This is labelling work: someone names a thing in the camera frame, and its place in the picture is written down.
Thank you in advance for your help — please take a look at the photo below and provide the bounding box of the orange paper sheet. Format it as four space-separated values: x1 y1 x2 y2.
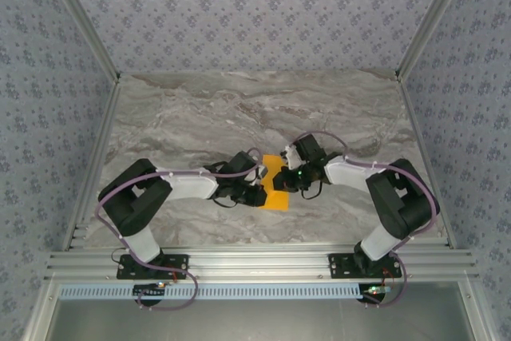
261 153 290 213

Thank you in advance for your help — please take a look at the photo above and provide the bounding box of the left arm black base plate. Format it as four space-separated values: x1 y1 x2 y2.
116 254 190 280

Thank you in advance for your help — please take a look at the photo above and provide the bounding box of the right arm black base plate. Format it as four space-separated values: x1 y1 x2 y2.
327 252 402 280

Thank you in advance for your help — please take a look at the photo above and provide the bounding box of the aluminium side rail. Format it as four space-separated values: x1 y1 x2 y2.
61 77 123 252
397 75 458 250

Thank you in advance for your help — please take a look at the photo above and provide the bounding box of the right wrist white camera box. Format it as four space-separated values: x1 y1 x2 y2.
280 144 299 169

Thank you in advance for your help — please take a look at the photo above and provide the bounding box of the grey metal panel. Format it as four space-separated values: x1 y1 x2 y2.
47 299 476 341

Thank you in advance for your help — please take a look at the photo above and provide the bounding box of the aluminium mounting rail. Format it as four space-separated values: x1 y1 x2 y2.
44 248 480 282

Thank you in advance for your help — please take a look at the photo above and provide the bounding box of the slotted grey cable duct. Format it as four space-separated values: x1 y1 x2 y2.
58 283 394 301

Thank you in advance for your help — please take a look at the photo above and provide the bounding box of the aluminium frame post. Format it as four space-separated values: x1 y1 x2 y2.
38 0 122 85
394 0 480 83

